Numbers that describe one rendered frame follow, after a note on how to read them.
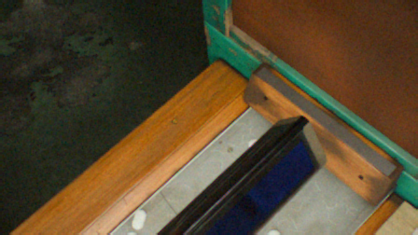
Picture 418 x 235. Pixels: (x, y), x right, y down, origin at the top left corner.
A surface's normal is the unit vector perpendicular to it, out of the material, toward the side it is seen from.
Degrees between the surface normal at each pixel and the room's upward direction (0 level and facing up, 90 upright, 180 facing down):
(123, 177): 0
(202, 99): 0
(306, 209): 0
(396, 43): 90
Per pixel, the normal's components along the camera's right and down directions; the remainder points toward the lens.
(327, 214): -0.07, -0.50
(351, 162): -0.68, 0.37
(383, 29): -0.72, 0.63
